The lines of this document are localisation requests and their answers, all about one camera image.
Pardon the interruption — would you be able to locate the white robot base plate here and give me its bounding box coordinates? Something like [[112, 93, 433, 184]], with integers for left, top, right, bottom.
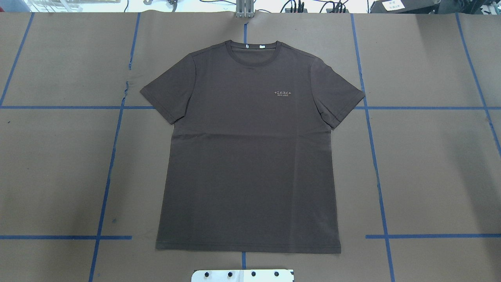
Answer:
[[190, 269, 295, 282]]

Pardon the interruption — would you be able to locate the dark brown t-shirt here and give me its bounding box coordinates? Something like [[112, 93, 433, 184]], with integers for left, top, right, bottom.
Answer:
[[140, 40, 365, 255]]

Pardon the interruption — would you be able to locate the grey aluminium frame post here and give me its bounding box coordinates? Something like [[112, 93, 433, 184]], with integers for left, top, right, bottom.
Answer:
[[235, 0, 255, 18]]

